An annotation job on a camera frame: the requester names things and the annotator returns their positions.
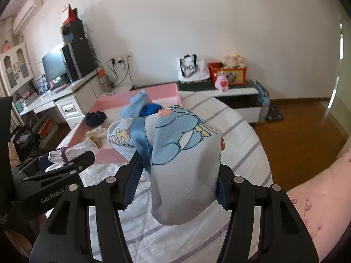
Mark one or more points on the black and white tv stand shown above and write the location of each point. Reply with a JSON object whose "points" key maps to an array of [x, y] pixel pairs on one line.
{"points": [[241, 101]]}

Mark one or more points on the orange capped bottle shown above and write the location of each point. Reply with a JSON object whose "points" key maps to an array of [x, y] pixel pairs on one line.
{"points": [[102, 80]]}

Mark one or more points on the white glass door cabinet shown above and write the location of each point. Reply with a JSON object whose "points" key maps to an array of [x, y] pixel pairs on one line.
{"points": [[14, 60]]}

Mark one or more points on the blue and white carton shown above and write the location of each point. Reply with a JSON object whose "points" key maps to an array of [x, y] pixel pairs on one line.
{"points": [[41, 83]]}

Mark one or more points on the black computer tower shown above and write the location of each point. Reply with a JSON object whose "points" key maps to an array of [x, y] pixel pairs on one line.
{"points": [[78, 59]]}

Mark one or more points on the white air conditioner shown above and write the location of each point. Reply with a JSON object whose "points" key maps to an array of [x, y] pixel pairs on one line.
{"points": [[26, 13]]}

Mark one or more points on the cotton swab bag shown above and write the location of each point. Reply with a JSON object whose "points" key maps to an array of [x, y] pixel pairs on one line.
{"points": [[94, 137]]}

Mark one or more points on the white tote bag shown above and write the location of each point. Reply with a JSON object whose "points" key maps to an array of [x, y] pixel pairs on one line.
{"points": [[193, 70]]}

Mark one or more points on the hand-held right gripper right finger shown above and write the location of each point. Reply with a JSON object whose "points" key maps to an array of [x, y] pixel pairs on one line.
{"points": [[222, 194]]}

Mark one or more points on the orange box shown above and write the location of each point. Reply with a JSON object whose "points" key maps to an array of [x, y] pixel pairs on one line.
{"points": [[48, 128]]}

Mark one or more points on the clear plastic packet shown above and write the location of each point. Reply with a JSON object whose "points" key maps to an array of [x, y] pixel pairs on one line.
{"points": [[76, 149]]}

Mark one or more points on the white desk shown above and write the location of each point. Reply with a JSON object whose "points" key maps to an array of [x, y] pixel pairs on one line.
{"points": [[79, 83]]}

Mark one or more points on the blue cartoon print cloth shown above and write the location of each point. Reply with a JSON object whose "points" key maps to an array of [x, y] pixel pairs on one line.
{"points": [[181, 164]]}

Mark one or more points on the black computer monitor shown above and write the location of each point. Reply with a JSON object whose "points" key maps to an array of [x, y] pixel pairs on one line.
{"points": [[53, 63]]}

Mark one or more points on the black box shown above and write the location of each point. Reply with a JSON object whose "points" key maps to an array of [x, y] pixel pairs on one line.
{"points": [[75, 31]]}

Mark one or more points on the black keyboard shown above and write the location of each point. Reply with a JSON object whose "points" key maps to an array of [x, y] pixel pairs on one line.
{"points": [[60, 85]]}

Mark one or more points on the pink shallow tray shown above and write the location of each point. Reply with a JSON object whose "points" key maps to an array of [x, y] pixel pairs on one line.
{"points": [[115, 115]]}

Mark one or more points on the white low shelf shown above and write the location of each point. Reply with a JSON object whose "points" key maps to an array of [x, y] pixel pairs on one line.
{"points": [[123, 87]]}

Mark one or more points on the blue crocheted piece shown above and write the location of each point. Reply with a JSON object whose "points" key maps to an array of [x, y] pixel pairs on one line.
{"points": [[150, 109]]}

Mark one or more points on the beige plush toy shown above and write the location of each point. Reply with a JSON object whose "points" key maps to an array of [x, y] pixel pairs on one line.
{"points": [[231, 61]]}

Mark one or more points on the pink floral cushion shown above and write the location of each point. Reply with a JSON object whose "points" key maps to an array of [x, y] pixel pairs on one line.
{"points": [[323, 197]]}

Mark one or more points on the pink plush toy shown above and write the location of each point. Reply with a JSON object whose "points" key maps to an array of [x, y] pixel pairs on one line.
{"points": [[222, 82]]}

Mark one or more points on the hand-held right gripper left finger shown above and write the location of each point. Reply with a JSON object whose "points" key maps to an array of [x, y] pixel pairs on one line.
{"points": [[131, 180]]}

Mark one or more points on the light blue sock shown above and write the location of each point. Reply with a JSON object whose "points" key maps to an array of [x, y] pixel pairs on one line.
{"points": [[134, 105]]}

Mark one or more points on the white wall socket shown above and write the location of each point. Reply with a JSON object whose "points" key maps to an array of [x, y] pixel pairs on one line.
{"points": [[129, 56]]}

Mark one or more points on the beige curtain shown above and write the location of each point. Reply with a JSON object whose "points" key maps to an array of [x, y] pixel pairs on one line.
{"points": [[5, 28]]}

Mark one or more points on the stack of books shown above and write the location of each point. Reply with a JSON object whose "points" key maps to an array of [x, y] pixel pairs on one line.
{"points": [[24, 101]]}

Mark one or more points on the red toy box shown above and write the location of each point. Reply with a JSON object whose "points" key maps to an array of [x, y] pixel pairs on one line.
{"points": [[235, 76]]}

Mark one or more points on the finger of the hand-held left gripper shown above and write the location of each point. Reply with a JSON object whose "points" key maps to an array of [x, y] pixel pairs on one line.
{"points": [[82, 163]]}

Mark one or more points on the red and white carton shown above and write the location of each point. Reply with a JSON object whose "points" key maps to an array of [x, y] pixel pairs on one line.
{"points": [[68, 15]]}

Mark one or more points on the small red doll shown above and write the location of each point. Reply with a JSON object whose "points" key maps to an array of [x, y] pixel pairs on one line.
{"points": [[6, 45]]}

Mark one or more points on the black office chair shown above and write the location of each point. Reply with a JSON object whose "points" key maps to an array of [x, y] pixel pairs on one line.
{"points": [[26, 142]]}

